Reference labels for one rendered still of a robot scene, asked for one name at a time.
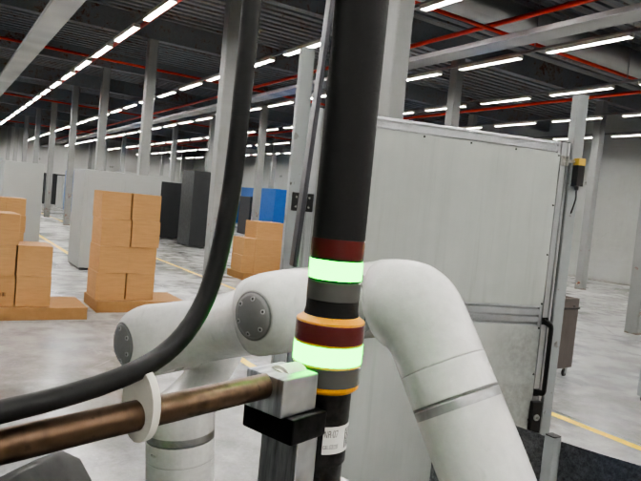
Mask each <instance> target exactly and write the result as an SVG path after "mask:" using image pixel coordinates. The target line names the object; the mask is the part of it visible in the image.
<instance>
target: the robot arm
mask: <svg viewBox="0 0 641 481"><path fill-rule="evenodd" d="M308 271H309V267H303V268H291V269H282V270H276V271H270V272H265V273H260V274H257V275H254V276H251V277H249V278H246V279H244V280H243V281H241V282H240V283H239V284H238V286H237V288H236V290H233V291H229V292H226V293H222V294H218V295H217V297H216V300H215V302H214V305H213V307H212V309H211V311H210V313H209V315H208V317H207V319H206V320H205V322H204V324H203V326H202V327H201V329H200V330H199V332H198V333H197V335H196V336H195V337H194V339H193V340H192V341H191V342H190V343H189V344H188V345H187V346H186V347H185V348H184V349H183V350H182V352H181V353H179V354H178V355H177V356H176V357H175V358H174V359H173V360H172V361H171V362H170V363H169V364H167V365H166V366H164V367H162V368H161V369H160V370H158V371H157V372H155V373H154V376H157V375H162V374H167V373H172V372H177V371H181V370H184V371H183V373H182V374H181V375H180V376H179V377H178V378H177V379H176V380H175V381H174V382H173V383H172V384H171V385H170V386H169V387H167V388H166V389H165V390H164V391H163V392H161V393H160V394H165V393H169V392H174V391H179V390H183V389H188V388H193V387H201V386H206V385H210V384H215V383H220V382H224V381H229V379H230V378H231V376H232V374H233V373H234V371H235V370H236V368H237V366H238V364H239V362H240V360H241V358H242V357H244V356H251V355H253V356H258V357H262V356H270V355H278V354H283V353H289V352H293V347H294V338H295V327H296V317H297V315H298V314H299V313H301V312H302V311H304V308H305V306H306V291H307V281H308ZM361 283H362V286H361V295H360V301H359V317H360V318H362V319H363V320H364V321H365V329H364V339H367V338H376V339H377V340H378V341H379V342H380V343H381V344H382V345H383V346H385V347H386V348H388V350H389V351H390V353H391V355H392V357H393V359H394V362H395V364H396V367H397V369H398V371H399V374H400V377H401V380H402V382H403V387H404V389H405V392H406V395H407V398H408V400H409V403H410V406H411V407H412V410H413V412H414V416H415V418H416V421H417V424H418V427H419V429H420V432H421V435H422V437H423V439H424V443H425V446H426V449H427V451H428V454H429V457H430V459H431V462H432V465H433V467H434V470H435V472H436V474H437V477H438V480H439V481H537V479H536V476H535V474H534V471H533V469H532V466H531V465H530V462H529V459H528V457H527V453H526V450H525V448H524V445H523V443H522V440H521V438H520V435H519V433H518V430H517V428H516V426H515V424H514V421H513V419H512V417H511V414H510V412H509V409H508V407H507V403H506V401H505V398H504V396H503V393H502V391H501V390H500V387H499V385H498V384H497V383H498V382H497V380H496V377H495V375H494V373H493V370H492V368H491V365H490V363H489V361H488V358H487V356H486V353H485V351H484V348H483V346H482V344H481V341H480V339H479V336H478V334H477V331H476V329H475V326H474V324H473V322H472V320H471V318H470V315H469V313H468V311H467V308H466V306H465V303H464V301H463V299H462V297H461V295H460V293H459V292H458V290H457V289H456V287H455V286H454V284H453V283H452V282H451V281H450V280H449V279H448V278H447V277H446V276H445V275H444V274H443V273H442V272H440V271H439V270H437V269H436V268H434V267H432V266H430V265H428V264H425V263H422V262H418V261H410V260H397V259H389V260H378V261H368V262H364V263H363V269H362V281H361ZM193 301H194V299H192V300H186V301H179V302H170V303H151V304H144V305H141V306H138V307H136V308H134V309H132V310H130V311H129V312H127V313H126V314H125V315H124V316H123V317H122V318H121V319H120V321H119V323H118V324H117V326H116V329H115V332H114V353H115V356H116V358H117V360H118V362H119V363H120V364H121V365H125V364H127V363H129V362H131V361H133V360H135V359H137V358H139V357H140V356H142V355H144V354H146V353H148V352H149V351H151V350H152V349H154V348H155V347H157V346H158V345H159V344H161V343H162V342H163V341H164V340H165V339H167V338H168V337H169V336H170V335H171V334H172V332H173V331H174V330H175V329H176V328H177V327H178V325H179V324H180V323H181V321H182V320H183V319H184V317H185V315H186V314H187V312H188V310H189V309H190V307H191V305H192V303H193ZM215 415H216V412H215V411H214V412H211V413H207V414H203V415H199V416H196V417H192V418H188V419H184V420H180V421H176V422H173V423H169V424H165V425H161V426H158V427H157V429H156V432H155V434H154V436H153V437H152V438H151V439H150V440H148V441H145V481H215Z"/></svg>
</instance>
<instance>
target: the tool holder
mask: <svg viewBox="0 0 641 481"><path fill-rule="evenodd" d="M282 364H287V363H285V362H278V363H273V364H269V365H263V366H254V367H249V368H248V369H247V377H248V376H253V375H257V374H261V373H267V374H268V376H269V377H270V379H271V381H272V385H273V390H272V394H271V395H270V397H269V398H267V399H263V400H259V401H256V402H252V403H248V404H244V411H243V421H242V424H243V425H244V426H245V427H247V428H249V429H253V430H255V431H257V432H259V433H261V444H260V454H259V464H258V481H313V479H314V468H315V459H316V449H317V440H318V437H319V436H322V435H324V431H325V421H326V411H325V410H323V409H321V408H316V407H315V405H316V395H317V385H318V376H319V375H318V373H317V372H314V371H311V370H308V369H307V370H303V371H299V372H294V373H289V374H288V373H285V372H282V373H281V372H278V371H275V370H273V368H271V367H272V366H277V365H282Z"/></svg>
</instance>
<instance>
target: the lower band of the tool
mask: <svg viewBox="0 0 641 481"><path fill-rule="evenodd" d="M297 319H298V320H300V321H302V322H305V323H308V324H315V325H322V326H329V327H344V328H349V327H360V326H364V324H365V321H364V320H363V319H362V318H360V317H359V318H357V319H352V320H337V319H327V318H321V317H316V316H312V315H309V314H306V313H304V311H302V312H301V313H299V314H298V315H297ZM295 340H297V341H298V342H300V343H302V344H305V345H311V346H316V347H322V348H331V349H353V348H358V347H361V346H362V345H358V346H351V347H334V346H324V345H313V344H309V343H306V342H303V341H301V340H299V339H297V338H296V337H295ZM303 365H304V366H308V367H312V368H316V369H323V370H337V371H342V370H352V369H356V368H359V367H360V366H361V365H359V366H356V367H351V368H325V367H318V366H310V365H306V364H303ZM358 387H359V386H357V387H353V388H349V389H343V390H329V389H319V388H317V394H319V395H327V396H340V395H347V394H350V393H352V392H354V391H355V390H357V389H358Z"/></svg>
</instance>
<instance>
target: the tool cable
mask: <svg viewBox="0 0 641 481"><path fill-rule="evenodd" d="M260 10H261V0H242V7H241V17H240V26H239V36H238V54H237V64H236V73H235V83H234V91H233V101H232V110H231V119H230V128H229V136H228V145H227V153H226V160H225V168H224V176H223V182H222V189H221V196H220V202H219V207H218V213H217V223H216V228H215V233H214V237H213V242H212V246H211V250H210V254H209V258H208V261H207V265H206V268H205V272H204V275H203V278H202V281H201V284H200V287H199V289H198V291H197V294H196V297H195V299H194V301H193V303H192V305H191V307H190V309H189V310H188V312H187V314H186V315H185V317H184V319H183V320H182V321H181V323H180V324H179V325H178V327H177V328H176V329H175V330H174V331H173V332H172V334H171V335H170V336H169V337H168V338H167V339H165V340H164V341H163V342H162V343H161V344H159V345H158V346H157V347H155V348H154V349H152V350H151V351H149V352H148V353H146V354H144V355H142V356H140V357H139V358H137V359H135V360H133V361H131V362H129V363H127V364H125V365H122V366H118V367H116V368H114V369H111V370H108V371H105V372H102V373H99V374H96V375H94V376H91V377H88V378H84V379H81V380H77V381H74V382H71V383H67V384H65V385H61V386H57V387H50V388H45V389H41V390H37V391H34V392H30V393H25V394H21V395H16V396H11V397H8V398H3V399H0V425H2V424H6V423H9V422H13V421H17V420H21V419H25V418H29V417H32V416H36V415H40V414H44V413H47V412H51V411H54V410H58V409H61V408H67V407H70V406H74V405H77V404H80V403H83V402H86V401H89V400H92V399H94V398H98V397H100V396H103V395H106V394H108V393H111V392H114V391H116V390H119V389H122V388H123V392H122V403H123V402H128V401H132V400H137V401H138V402H140V404H141V405H142V406H143V408H144V411H145V424H144V426H143V428H142V429H141V430H140V431H136V432H132V433H128V435H129V437H130V438H131V439H132V440H133V441H134V442H136V443H141V442H145V441H148V440H150V439H151V438H152V437H153V436H154V434H155V432H156V429H157V427H158V424H159V418H160V412H161V399H160V391H159V386H158V383H157V380H156V377H155V376H154V373H155V372H157V371H158V370H160V369H161V368H162V367H164V366H166V365H167V364H169V363H170V362H171V361H172V360H173V359H174V358H175V357H176V356H177V355H178V354H179V353H181V352H182V350H183V349H184V348H185V347H186V346H187V345H188V344H189V343H190V342H191V341H192V340H193V339H194V337H195V336H196V335H197V333H198V332H199V330H200V329H201V327H202V326H203V324H204V322H205V320H206V319H207V317H208V315H209V313H210V311H211V309H212V307H213V305H214V302H215V300H216V297H217V293H218V291H219V289H220V286H221V282H222V279H223V275H224V272H225V269H226V265H227V261H228V258H229V254H230V249H231V244H232V240H233V236H234V231H235V226H236V220H237V214H238V204H239V198H240V191H241V184H242V178H243V170H244V162H245V155H246V147H247V138H248V130H249V121H250V112H251V103H252V94H253V85H254V75H255V67H256V57H257V47H258V29H259V20H260Z"/></svg>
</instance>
